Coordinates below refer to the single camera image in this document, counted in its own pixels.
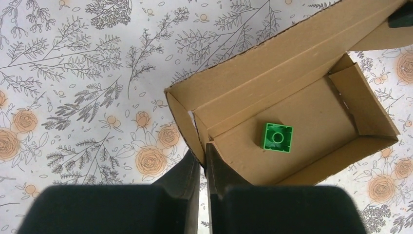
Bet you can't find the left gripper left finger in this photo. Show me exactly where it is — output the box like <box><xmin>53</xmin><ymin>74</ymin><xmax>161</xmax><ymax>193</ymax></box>
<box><xmin>18</xmin><ymin>151</ymin><xmax>200</xmax><ymax>234</ymax></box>

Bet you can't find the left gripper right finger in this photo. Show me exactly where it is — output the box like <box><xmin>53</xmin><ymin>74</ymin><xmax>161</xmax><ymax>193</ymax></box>
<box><xmin>206</xmin><ymin>143</ymin><xmax>366</xmax><ymax>234</ymax></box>

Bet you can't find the small green cube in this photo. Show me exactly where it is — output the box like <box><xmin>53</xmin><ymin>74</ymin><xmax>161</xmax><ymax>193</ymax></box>
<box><xmin>261</xmin><ymin>122</ymin><xmax>294</xmax><ymax>153</ymax></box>

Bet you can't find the brown cardboard box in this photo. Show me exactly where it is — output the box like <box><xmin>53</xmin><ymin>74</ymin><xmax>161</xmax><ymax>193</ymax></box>
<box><xmin>165</xmin><ymin>0</ymin><xmax>413</xmax><ymax>185</ymax></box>

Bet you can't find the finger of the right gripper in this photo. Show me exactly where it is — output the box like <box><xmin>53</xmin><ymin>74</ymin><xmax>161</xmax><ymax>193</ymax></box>
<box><xmin>388</xmin><ymin>3</ymin><xmax>413</xmax><ymax>28</ymax></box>

